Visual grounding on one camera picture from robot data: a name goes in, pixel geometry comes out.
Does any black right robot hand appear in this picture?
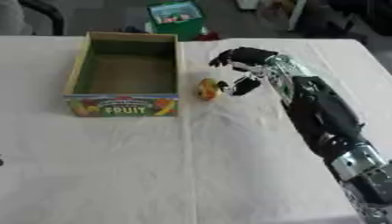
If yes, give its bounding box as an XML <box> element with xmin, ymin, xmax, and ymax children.
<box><xmin>206</xmin><ymin>46</ymin><xmax>281</xmax><ymax>97</ymax></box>

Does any green storage box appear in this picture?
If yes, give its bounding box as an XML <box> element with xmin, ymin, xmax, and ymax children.
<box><xmin>145</xmin><ymin>0</ymin><xmax>208</xmax><ymax>42</ymax></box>

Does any cardboard box with green inside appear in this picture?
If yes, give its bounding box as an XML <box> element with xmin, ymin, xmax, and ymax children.
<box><xmin>62</xmin><ymin>31</ymin><xmax>186</xmax><ymax>118</ymax></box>

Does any yellow red toy fruit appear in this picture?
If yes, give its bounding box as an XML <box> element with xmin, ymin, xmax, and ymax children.
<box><xmin>196</xmin><ymin>77</ymin><xmax>230</xmax><ymax>102</ymax></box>

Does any black chair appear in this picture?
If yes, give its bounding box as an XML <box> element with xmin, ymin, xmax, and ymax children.
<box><xmin>17</xmin><ymin>0</ymin><xmax>67</xmax><ymax>37</ymax></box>

